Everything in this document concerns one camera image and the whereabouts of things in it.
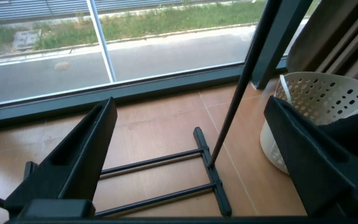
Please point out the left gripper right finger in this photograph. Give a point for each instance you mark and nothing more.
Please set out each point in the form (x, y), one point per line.
(322, 180)

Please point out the window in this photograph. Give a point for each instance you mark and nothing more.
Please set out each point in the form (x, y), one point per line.
(166, 56)

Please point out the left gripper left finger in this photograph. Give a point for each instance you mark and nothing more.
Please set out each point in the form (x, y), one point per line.
(73, 168)

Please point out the black clothes rack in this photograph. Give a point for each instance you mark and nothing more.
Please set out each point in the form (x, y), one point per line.
(245, 77)

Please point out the white laundry basket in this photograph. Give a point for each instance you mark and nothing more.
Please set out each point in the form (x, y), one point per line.
(315, 93)

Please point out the brown curtain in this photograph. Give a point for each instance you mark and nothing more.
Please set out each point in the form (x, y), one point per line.
(331, 37)

